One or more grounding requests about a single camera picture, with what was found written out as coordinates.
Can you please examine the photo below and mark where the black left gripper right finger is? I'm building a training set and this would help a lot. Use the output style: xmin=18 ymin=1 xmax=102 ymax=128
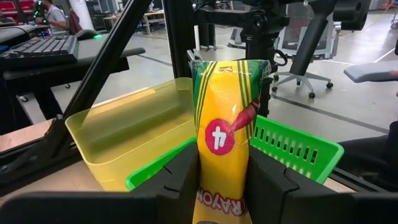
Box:
xmin=247 ymin=145 xmax=398 ymax=224

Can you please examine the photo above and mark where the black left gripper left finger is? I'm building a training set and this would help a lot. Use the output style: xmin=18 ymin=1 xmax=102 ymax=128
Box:
xmin=0 ymin=141 xmax=200 ymax=224

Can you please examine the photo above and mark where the black computer mouse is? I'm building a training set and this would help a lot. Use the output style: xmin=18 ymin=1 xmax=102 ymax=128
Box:
xmin=75 ymin=29 xmax=103 ymax=42

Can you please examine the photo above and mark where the black keyboard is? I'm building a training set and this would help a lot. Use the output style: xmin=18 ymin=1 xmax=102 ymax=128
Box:
xmin=0 ymin=34 xmax=80 ymax=65

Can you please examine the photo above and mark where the green plastic basket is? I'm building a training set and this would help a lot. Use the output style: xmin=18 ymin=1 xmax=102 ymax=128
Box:
xmin=124 ymin=114 xmax=345 ymax=192

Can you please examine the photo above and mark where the grey office chair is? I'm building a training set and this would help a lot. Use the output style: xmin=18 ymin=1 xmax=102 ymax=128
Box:
xmin=271 ymin=2 xmax=342 ymax=100

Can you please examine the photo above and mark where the yellow plastic bin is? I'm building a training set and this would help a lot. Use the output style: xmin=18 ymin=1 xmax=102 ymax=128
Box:
xmin=64 ymin=77 xmax=200 ymax=193

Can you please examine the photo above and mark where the grey armrest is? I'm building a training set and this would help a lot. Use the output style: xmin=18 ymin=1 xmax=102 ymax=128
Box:
xmin=343 ymin=60 xmax=398 ymax=84

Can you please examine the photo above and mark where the black aluminium frame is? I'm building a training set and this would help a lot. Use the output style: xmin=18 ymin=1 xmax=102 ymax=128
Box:
xmin=0 ymin=0 xmax=200 ymax=189

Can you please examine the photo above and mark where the person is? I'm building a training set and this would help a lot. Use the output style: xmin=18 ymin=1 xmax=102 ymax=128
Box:
xmin=34 ymin=0 xmax=68 ymax=34

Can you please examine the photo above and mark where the small yellow crayon pack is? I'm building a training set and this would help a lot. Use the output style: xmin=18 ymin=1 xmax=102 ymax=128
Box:
xmin=190 ymin=58 xmax=272 ymax=224

